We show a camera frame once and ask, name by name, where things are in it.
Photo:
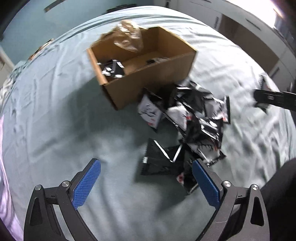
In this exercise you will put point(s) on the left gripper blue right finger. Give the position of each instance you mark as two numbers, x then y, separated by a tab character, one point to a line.
240	213

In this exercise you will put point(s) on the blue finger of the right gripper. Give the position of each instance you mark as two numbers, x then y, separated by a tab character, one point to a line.
284	99

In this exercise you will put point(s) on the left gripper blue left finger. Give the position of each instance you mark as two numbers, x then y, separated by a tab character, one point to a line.
41	222

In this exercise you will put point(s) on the black snack packet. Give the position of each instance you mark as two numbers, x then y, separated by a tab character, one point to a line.
112	68
163	161

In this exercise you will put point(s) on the lilac duvet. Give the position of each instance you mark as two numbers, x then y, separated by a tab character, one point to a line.
11	224

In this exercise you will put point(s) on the white deer snack packet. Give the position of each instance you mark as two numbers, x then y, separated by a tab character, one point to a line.
208	152

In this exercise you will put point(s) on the white cabinet unit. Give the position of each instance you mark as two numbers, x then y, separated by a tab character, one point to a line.
255	26

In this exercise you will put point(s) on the white snack packet near box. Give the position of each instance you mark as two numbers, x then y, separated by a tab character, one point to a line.
149	112

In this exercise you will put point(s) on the teal bed sheet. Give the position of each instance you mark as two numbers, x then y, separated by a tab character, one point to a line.
57	118

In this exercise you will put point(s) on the brown cardboard box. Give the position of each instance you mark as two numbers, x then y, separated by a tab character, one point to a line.
165	59

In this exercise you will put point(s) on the black box behind bed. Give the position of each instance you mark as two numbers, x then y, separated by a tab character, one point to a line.
120	7

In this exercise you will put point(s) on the black wall bracket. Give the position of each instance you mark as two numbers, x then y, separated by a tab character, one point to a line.
52	5

